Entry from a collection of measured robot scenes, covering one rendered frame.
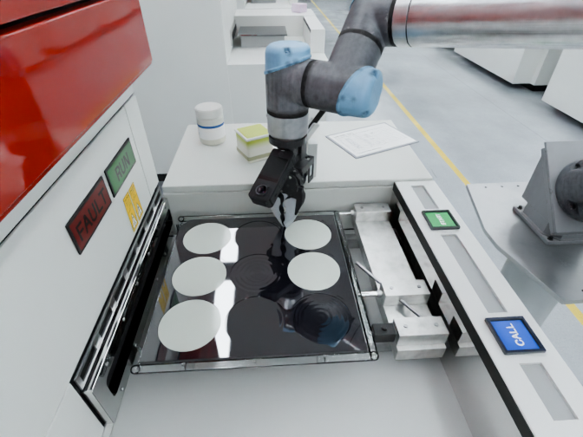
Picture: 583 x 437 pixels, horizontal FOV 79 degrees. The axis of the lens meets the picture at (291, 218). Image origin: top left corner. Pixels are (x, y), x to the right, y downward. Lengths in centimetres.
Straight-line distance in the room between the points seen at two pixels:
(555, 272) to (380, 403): 52
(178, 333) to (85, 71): 39
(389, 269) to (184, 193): 48
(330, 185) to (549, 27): 47
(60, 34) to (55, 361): 35
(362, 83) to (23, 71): 39
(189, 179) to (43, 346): 49
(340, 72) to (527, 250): 65
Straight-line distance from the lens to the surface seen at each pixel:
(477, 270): 68
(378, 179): 84
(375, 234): 81
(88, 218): 55
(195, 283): 68
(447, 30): 59
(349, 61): 58
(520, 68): 521
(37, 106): 39
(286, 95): 61
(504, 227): 105
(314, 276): 67
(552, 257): 102
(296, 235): 75
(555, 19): 56
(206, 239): 77
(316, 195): 83
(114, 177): 62
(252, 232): 77
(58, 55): 44
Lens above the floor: 139
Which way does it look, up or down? 38 degrees down
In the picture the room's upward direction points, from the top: straight up
